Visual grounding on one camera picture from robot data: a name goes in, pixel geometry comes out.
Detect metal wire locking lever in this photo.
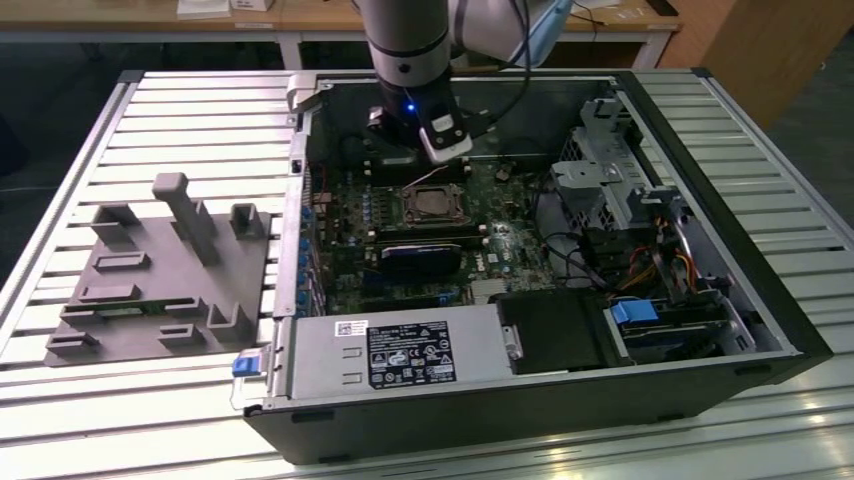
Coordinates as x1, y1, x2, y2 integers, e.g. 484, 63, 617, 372
409, 167, 457, 186

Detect silver green CPU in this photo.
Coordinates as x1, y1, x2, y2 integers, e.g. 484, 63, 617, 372
413, 190, 452, 216

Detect metal socket cover frame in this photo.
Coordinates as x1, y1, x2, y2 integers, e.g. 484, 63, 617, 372
401, 183, 467, 227

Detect CPU socket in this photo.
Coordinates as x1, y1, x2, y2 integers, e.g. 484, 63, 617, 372
397, 182, 468, 228

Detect green motherboard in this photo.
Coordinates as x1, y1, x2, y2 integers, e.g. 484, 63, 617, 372
302, 152, 559, 321

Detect perforated metal drive cage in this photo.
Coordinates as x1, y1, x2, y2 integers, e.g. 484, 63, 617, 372
547, 97, 688, 236

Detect silver chipset heat sink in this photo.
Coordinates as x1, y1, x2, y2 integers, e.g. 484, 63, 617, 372
468, 278, 513, 305

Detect black plastic shroud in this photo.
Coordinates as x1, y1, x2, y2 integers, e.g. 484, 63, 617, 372
493, 289, 612, 376

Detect grey parts rack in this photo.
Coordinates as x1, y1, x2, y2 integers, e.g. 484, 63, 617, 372
40, 171, 276, 370

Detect silver power supply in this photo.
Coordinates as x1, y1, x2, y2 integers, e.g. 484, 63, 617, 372
264, 305, 520, 401

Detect wooden desk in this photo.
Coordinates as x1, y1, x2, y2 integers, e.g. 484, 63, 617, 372
0, 0, 683, 71

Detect hard disk in blue carrier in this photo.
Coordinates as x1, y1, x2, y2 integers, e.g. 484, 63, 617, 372
609, 297, 732, 365

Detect wooden cabinet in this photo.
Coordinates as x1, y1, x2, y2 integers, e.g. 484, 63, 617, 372
656, 0, 854, 132

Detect green RAM stick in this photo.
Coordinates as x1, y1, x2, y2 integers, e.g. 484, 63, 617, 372
97, 304, 198, 316

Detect black PC case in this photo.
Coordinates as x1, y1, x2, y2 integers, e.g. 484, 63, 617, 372
229, 67, 835, 466

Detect metal disk bay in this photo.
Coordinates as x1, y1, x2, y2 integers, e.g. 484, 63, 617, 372
599, 292, 761, 369

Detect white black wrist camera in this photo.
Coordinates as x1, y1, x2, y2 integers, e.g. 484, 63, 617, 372
417, 112, 476, 165

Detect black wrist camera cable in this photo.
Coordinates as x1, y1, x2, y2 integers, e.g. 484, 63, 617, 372
459, 0, 539, 136

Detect black data cable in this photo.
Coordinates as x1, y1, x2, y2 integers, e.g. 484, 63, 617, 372
539, 229, 615, 294

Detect orange yellow power wires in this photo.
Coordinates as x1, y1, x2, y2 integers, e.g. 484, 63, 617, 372
625, 242, 705, 296

